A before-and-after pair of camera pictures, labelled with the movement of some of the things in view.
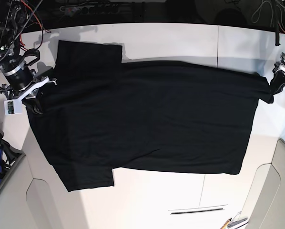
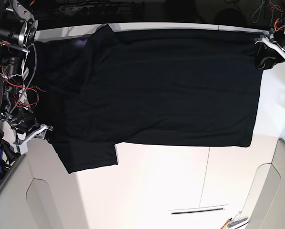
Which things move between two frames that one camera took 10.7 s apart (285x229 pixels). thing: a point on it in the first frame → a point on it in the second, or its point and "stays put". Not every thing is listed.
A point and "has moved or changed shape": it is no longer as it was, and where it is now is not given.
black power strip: (92, 8) stays put
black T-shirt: (97, 114) has moved or changed shape
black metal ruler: (196, 212) stays put
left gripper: (22, 83) → (26, 130)
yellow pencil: (226, 224) stays put
